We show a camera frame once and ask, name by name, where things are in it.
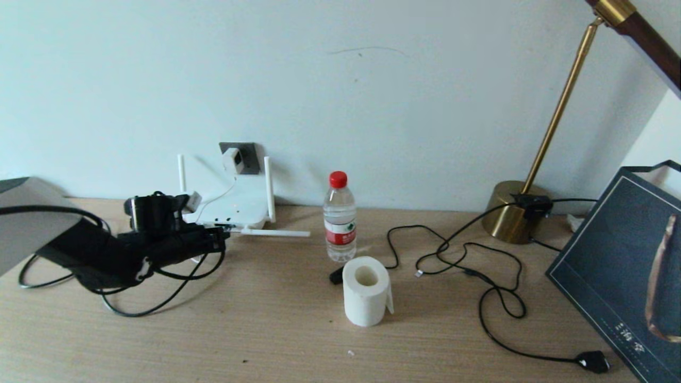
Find thin white power cable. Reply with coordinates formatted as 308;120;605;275
189;174;238;264

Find white wifi router with antennas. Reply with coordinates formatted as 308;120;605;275
177;154;311;238

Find brass desk lamp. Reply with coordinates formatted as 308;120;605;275
481;0;681;245

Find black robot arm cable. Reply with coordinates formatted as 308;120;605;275
149;250;226;281

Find white power adapter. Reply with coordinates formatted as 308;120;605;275
221;147;246;175

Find grey wall socket plate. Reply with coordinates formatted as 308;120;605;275
219;142;262;175

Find white toilet paper roll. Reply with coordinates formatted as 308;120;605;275
342;256;395;327

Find black cable with silver tip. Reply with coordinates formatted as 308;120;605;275
415;201;525;278

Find long black cable with plugs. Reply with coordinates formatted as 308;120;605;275
329;225;611;374

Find dark teal paper gift bag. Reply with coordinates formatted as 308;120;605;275
545;161;681;383

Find clear water bottle red cap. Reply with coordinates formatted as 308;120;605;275
323;170;358;262

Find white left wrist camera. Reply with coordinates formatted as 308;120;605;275
180;191;203;214

